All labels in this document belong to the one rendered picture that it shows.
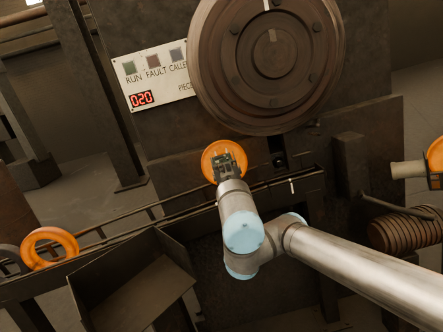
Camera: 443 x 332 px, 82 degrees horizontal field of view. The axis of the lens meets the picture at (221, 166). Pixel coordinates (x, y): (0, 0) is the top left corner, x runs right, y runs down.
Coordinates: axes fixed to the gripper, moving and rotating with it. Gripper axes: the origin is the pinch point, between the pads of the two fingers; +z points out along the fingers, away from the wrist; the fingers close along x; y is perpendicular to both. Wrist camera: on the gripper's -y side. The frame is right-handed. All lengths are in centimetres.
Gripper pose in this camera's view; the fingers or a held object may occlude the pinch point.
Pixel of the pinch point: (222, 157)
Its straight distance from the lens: 86.7
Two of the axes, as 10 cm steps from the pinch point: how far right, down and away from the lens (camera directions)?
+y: -2.4, -7.8, -5.7
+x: -9.6, 2.8, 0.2
